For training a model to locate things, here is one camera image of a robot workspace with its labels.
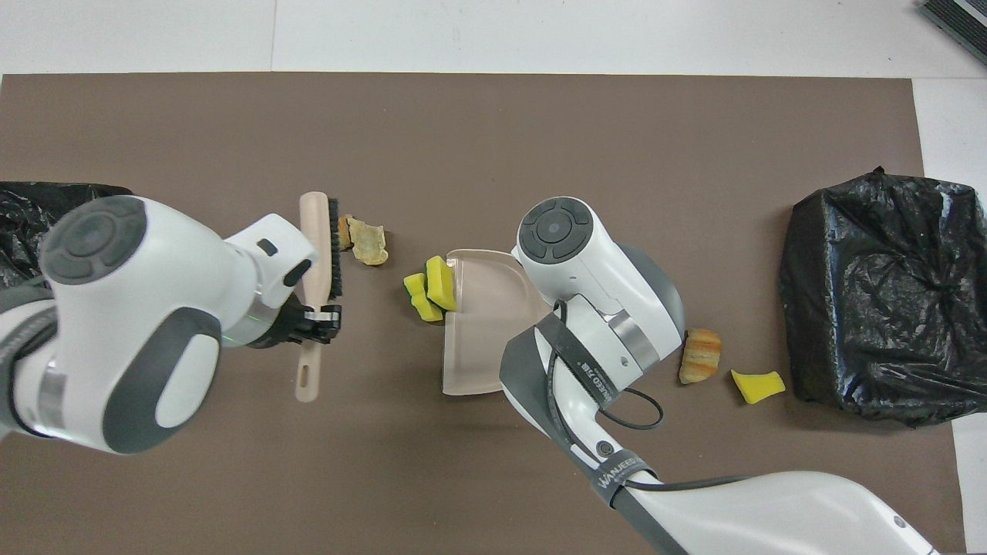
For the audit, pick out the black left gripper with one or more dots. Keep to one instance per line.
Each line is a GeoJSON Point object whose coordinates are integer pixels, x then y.
{"type": "Point", "coordinates": [284, 327]}

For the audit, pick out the beige brush with black bristles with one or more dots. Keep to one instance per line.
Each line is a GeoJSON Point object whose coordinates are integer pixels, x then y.
{"type": "Point", "coordinates": [314, 231]}

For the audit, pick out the beige plastic dustpan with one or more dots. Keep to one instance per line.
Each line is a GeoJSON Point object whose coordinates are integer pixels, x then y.
{"type": "Point", "coordinates": [486, 331]}

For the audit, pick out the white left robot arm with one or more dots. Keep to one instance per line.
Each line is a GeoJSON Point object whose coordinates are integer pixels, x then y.
{"type": "Point", "coordinates": [139, 324]}

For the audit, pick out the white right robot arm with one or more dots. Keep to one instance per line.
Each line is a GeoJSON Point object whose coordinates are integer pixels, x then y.
{"type": "Point", "coordinates": [586, 254]}

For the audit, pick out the black bag lined bin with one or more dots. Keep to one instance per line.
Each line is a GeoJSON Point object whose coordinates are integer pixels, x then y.
{"type": "Point", "coordinates": [23, 223]}
{"type": "Point", "coordinates": [864, 308]}

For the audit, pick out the pale crumpled pastry piece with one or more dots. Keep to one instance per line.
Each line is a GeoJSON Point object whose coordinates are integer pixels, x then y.
{"type": "Point", "coordinates": [368, 243]}

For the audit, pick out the striped bread roll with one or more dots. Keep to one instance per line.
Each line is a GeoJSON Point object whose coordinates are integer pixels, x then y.
{"type": "Point", "coordinates": [345, 231]}
{"type": "Point", "coordinates": [700, 356]}

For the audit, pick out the yellow and green sponge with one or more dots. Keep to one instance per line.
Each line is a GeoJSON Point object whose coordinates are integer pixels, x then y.
{"type": "Point", "coordinates": [441, 283]}

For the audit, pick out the brown table mat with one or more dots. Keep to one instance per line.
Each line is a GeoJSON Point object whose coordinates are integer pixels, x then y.
{"type": "Point", "coordinates": [540, 116]}

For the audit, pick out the small yellow sponge piece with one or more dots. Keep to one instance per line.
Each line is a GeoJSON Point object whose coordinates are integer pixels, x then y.
{"type": "Point", "coordinates": [756, 387]}

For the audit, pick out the grey ribbed device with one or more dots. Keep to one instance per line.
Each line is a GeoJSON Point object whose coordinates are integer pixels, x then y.
{"type": "Point", "coordinates": [964, 19]}

